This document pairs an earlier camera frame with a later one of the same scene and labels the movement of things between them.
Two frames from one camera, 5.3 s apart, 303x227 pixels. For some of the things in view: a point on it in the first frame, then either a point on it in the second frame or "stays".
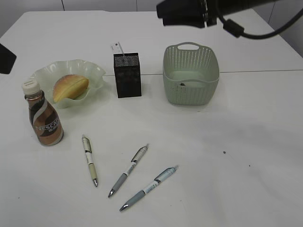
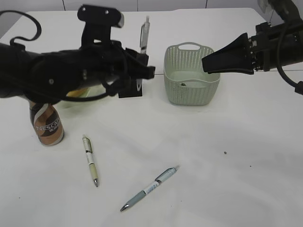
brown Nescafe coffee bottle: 45,120 stays
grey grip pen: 138,155 to 144,43
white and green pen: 87,144 stays
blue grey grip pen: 163,175 stays
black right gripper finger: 183,13 to 236,56
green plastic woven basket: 191,73 stays
